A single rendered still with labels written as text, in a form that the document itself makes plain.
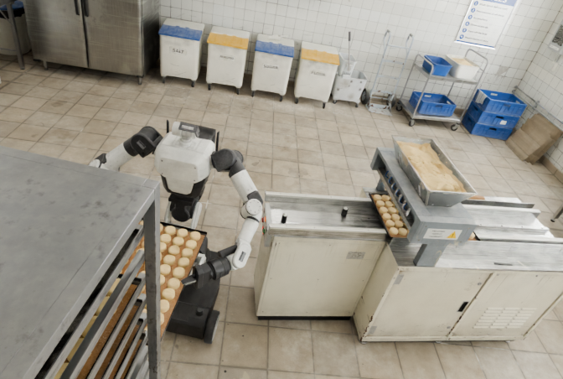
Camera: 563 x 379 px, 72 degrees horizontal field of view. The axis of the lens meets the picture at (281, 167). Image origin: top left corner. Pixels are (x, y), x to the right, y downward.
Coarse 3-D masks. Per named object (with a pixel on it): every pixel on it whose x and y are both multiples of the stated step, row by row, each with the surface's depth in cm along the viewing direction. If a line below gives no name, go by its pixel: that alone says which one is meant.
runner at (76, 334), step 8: (136, 240) 89; (128, 248) 85; (128, 256) 86; (120, 264) 82; (112, 272) 80; (120, 272) 83; (112, 280) 80; (104, 288) 77; (96, 296) 75; (104, 296) 78; (96, 304) 75; (88, 312) 72; (80, 320) 70; (88, 320) 73; (80, 328) 70; (72, 336) 68; (72, 344) 68; (64, 352) 66; (56, 360) 64; (64, 360) 67; (56, 368) 65; (48, 376) 62
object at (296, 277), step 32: (288, 224) 228; (320, 224) 233; (352, 224) 239; (288, 256) 229; (320, 256) 232; (352, 256) 235; (256, 288) 265; (288, 288) 247; (320, 288) 251; (352, 288) 254
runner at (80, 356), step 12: (132, 264) 96; (132, 276) 92; (120, 288) 90; (108, 300) 87; (120, 300) 87; (108, 312) 82; (96, 324) 82; (96, 336) 78; (84, 348) 78; (72, 360) 75; (84, 360) 75; (72, 372) 71
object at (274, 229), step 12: (276, 228) 216; (288, 228) 217; (300, 228) 218; (312, 228) 220; (324, 228) 222; (336, 228) 224; (348, 228) 225; (360, 228) 227; (480, 240) 242; (492, 240) 243; (504, 240) 245; (516, 240) 246; (528, 240) 247; (540, 240) 249; (552, 240) 251
